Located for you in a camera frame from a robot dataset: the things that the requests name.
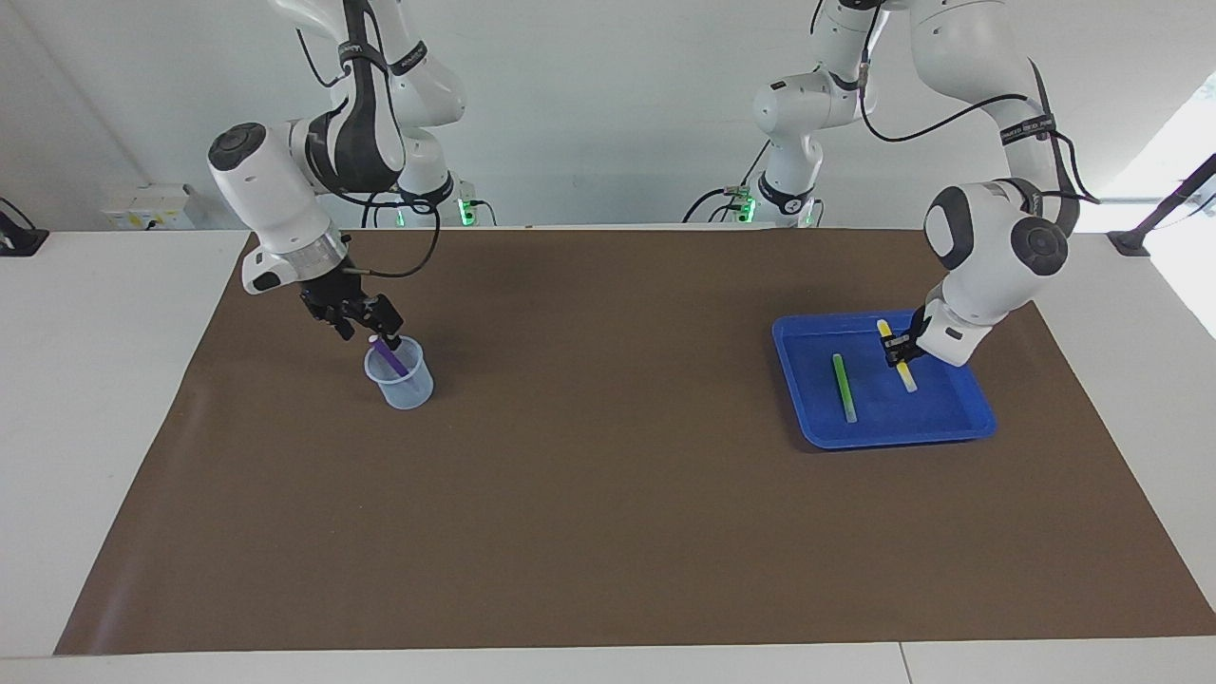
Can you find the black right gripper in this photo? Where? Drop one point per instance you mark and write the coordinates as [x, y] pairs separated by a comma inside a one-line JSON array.
[[332, 294]]

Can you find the brown table mat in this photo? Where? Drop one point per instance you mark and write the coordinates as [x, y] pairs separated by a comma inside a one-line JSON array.
[[608, 532]]

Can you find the yellow pen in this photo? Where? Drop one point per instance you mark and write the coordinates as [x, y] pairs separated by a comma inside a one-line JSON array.
[[907, 378]]

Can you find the green pen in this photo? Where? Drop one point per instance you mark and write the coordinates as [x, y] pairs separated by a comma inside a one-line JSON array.
[[844, 385]]

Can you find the blue plastic tray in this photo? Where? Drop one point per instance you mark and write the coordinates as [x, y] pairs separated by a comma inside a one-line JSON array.
[[950, 408]]

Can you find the black table clamp mount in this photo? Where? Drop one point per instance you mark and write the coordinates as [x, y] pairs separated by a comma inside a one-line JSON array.
[[19, 237]]

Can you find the clear plastic cup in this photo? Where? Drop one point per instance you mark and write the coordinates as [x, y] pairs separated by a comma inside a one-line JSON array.
[[408, 394]]

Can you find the black angled stand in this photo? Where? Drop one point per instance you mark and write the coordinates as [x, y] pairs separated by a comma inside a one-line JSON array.
[[1130, 242]]

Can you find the white wall socket box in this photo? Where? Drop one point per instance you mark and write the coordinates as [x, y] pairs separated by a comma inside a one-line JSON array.
[[142, 209]]

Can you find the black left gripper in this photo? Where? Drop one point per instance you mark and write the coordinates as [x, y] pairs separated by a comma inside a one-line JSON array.
[[914, 332]]

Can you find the purple pen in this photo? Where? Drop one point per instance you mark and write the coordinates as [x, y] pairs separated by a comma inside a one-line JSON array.
[[389, 356]]

